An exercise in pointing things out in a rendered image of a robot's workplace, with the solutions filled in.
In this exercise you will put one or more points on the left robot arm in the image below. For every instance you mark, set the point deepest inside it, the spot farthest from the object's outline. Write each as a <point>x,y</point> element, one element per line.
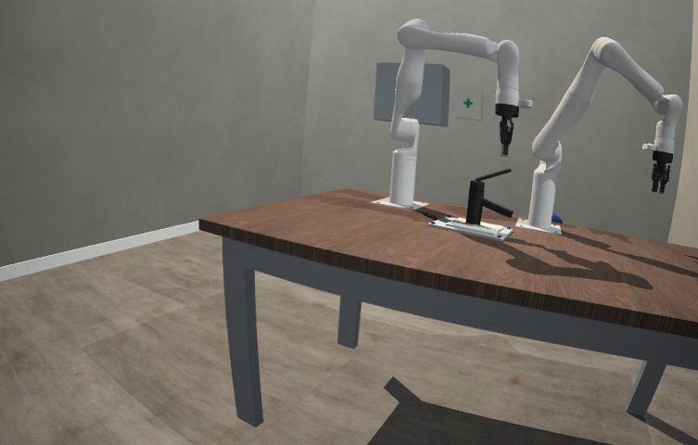
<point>572,107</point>

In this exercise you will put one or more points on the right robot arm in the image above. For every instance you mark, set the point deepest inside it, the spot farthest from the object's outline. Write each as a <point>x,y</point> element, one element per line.
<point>415,35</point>

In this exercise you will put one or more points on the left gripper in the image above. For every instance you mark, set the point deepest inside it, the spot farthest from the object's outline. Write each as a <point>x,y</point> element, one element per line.
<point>660,168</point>

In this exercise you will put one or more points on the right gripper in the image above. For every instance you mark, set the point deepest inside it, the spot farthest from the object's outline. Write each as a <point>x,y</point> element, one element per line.
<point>507,112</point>

